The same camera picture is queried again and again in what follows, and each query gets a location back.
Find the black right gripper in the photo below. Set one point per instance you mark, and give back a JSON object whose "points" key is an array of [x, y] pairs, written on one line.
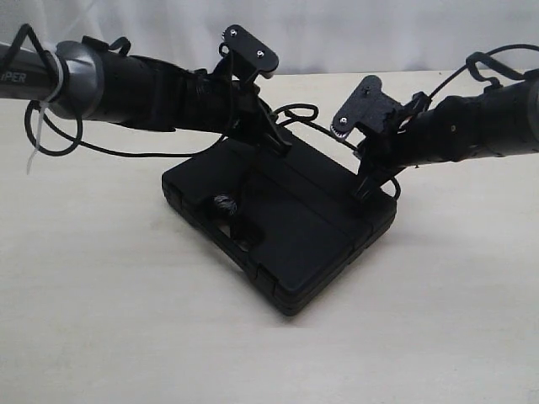
{"points": [[374, 151]]}

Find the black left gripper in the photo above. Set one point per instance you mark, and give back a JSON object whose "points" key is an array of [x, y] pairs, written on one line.
{"points": [[238, 112]]}

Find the black plastic carrying case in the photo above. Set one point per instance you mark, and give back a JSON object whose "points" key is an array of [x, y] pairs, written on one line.
{"points": [[291, 223]]}

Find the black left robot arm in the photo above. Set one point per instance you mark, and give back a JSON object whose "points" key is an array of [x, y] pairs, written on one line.
{"points": [[91, 80]]}

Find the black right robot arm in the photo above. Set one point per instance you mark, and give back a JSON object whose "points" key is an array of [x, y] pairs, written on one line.
{"points": [[498, 123]]}

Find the white backdrop curtain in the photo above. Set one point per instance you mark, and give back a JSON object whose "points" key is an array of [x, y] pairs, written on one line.
{"points": [[307, 36]]}

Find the white zip tie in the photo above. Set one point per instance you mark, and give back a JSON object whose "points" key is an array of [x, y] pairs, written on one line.
{"points": [[44, 105]]}

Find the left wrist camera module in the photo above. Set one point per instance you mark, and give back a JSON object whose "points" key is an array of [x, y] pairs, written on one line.
{"points": [[248, 56]]}

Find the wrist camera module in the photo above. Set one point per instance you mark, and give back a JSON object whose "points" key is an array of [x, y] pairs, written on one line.
{"points": [[248, 56], [362, 105]]}

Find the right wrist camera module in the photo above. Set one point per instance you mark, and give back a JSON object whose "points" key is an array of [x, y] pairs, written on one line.
{"points": [[362, 105]]}

